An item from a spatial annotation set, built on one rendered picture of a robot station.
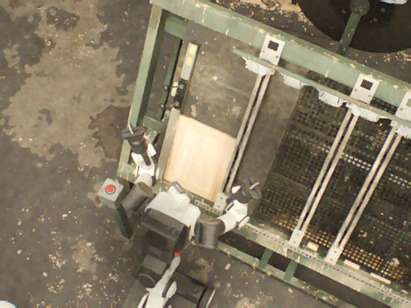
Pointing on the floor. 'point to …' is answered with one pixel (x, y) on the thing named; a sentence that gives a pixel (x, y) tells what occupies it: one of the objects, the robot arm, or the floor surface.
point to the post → (123, 222)
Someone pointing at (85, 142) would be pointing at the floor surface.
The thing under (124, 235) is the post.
